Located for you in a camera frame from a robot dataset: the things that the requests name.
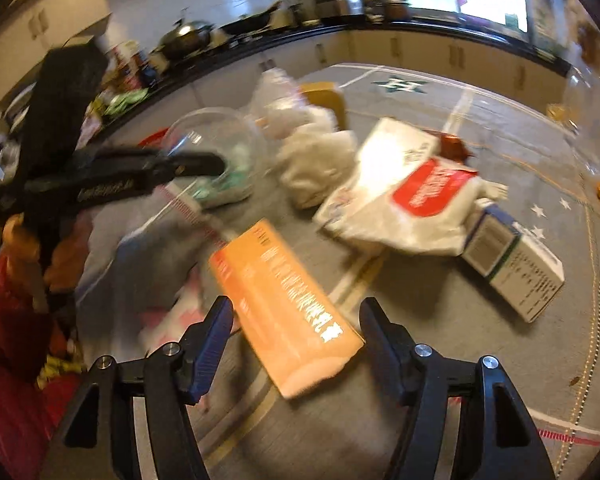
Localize clear plastic bag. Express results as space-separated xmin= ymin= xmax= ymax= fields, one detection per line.
xmin=160 ymin=107 xmax=265 ymax=198

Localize white cloth glove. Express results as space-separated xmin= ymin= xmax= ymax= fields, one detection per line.
xmin=276 ymin=105 xmax=358 ymax=209

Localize orange medicine box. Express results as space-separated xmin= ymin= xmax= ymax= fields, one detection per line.
xmin=209 ymin=220 xmax=364 ymax=400

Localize white red plastic pouch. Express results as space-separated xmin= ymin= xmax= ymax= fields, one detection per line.
xmin=324 ymin=154 xmax=510 ymax=257

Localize red snack wrapper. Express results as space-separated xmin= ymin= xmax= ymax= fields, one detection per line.
xmin=425 ymin=129 xmax=474 ymax=164

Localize teal tissue pack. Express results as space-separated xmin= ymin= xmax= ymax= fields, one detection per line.
xmin=189 ymin=143 xmax=253 ymax=209

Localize white plastic bag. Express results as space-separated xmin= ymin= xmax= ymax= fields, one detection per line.
xmin=248 ymin=68 xmax=310 ymax=140

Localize beige lower kitchen cabinets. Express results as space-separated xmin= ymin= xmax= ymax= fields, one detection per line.
xmin=90 ymin=22 xmax=570 ymax=143

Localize orange gloved hand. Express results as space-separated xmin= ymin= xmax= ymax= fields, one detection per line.
xmin=2 ymin=211 xmax=94 ymax=311

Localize red plastic basket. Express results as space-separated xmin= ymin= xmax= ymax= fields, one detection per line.
xmin=137 ymin=128 xmax=169 ymax=148

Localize beige upper cabinets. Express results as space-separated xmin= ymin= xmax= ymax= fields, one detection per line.
xmin=0 ymin=0 xmax=110 ymax=102

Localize steel lidded pot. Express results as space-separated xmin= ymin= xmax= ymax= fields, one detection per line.
xmin=156 ymin=8 xmax=214 ymax=63

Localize blue white carton box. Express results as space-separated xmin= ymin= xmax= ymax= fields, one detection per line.
xmin=462 ymin=198 xmax=565 ymax=324

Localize black wok pan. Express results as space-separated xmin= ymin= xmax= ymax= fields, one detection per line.
xmin=220 ymin=0 xmax=282 ymax=37

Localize grey patterned tablecloth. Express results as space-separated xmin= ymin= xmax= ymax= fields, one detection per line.
xmin=78 ymin=64 xmax=600 ymax=479

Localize tan cardboard box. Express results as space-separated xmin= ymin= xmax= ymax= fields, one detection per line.
xmin=300 ymin=81 xmax=349 ymax=130

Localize silver rice cooker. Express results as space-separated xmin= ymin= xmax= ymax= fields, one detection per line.
xmin=314 ymin=0 xmax=365 ymax=22

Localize white medicine box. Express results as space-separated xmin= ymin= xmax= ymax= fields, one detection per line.
xmin=313 ymin=117 xmax=440 ymax=232

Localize brown cooking pot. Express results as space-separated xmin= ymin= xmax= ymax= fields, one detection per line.
xmin=381 ymin=0 xmax=412 ymax=23

